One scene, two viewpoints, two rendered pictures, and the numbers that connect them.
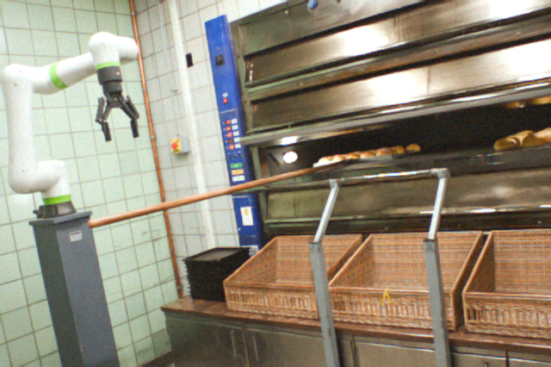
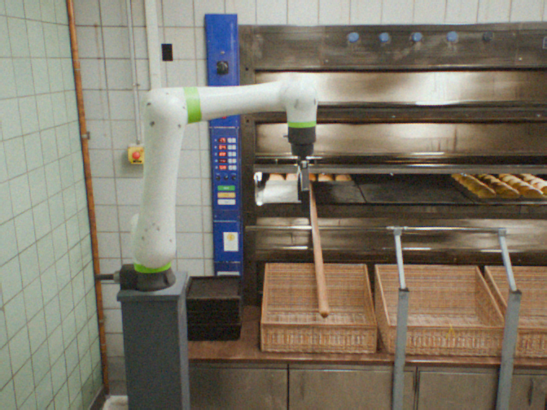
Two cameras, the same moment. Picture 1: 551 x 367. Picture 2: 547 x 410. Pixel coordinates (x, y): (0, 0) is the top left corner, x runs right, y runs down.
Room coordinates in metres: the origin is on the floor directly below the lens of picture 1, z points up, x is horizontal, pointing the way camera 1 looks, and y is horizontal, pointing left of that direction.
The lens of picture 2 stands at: (0.53, 1.66, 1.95)
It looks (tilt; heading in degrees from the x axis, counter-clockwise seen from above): 15 degrees down; 323
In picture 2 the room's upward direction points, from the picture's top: straight up
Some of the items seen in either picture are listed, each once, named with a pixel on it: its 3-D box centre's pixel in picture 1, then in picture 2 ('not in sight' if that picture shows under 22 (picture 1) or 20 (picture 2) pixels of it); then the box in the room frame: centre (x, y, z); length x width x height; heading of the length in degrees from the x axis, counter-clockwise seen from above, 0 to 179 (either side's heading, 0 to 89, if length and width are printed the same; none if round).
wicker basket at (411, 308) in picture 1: (407, 276); (435, 307); (2.09, -0.52, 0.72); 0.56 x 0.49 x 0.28; 51
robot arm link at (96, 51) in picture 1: (106, 51); (300, 102); (1.90, 0.54, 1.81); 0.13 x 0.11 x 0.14; 160
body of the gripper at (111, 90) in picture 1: (114, 96); (302, 157); (1.89, 0.53, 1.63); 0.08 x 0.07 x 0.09; 146
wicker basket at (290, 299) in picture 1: (294, 272); (317, 304); (2.47, -0.05, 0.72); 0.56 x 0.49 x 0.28; 51
